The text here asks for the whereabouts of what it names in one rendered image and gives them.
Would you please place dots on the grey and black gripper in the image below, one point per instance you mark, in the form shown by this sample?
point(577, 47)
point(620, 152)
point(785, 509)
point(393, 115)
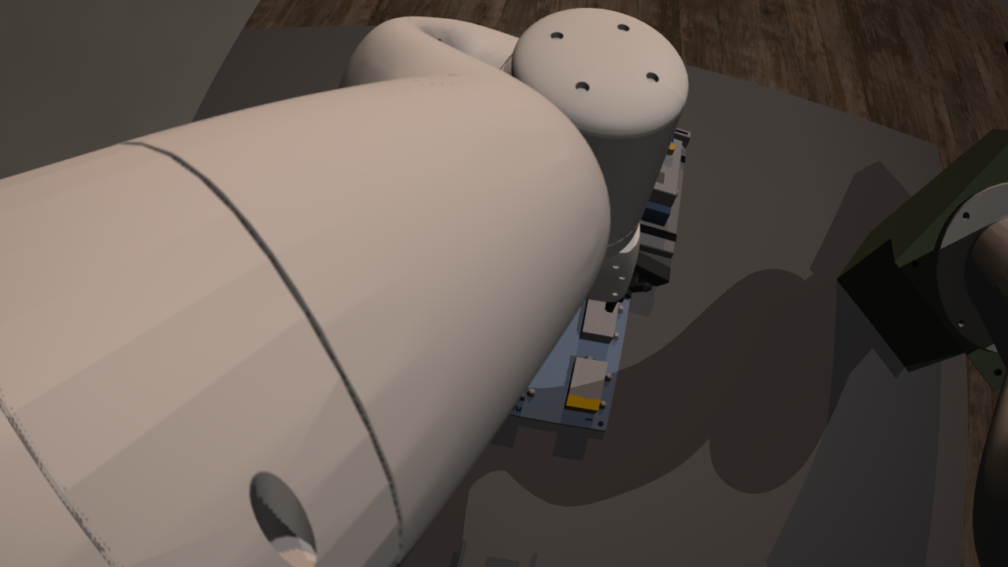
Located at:
point(621, 273)

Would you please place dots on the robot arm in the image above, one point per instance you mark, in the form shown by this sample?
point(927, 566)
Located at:
point(283, 336)

